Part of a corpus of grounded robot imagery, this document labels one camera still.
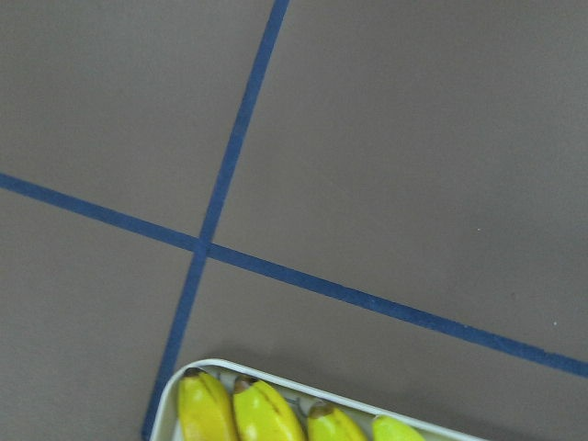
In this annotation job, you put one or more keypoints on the small yellow banana bunch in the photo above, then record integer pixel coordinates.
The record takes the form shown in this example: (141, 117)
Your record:
(387, 428)

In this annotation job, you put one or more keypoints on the cream bear tray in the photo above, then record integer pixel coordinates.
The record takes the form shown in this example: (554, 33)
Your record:
(299, 396)

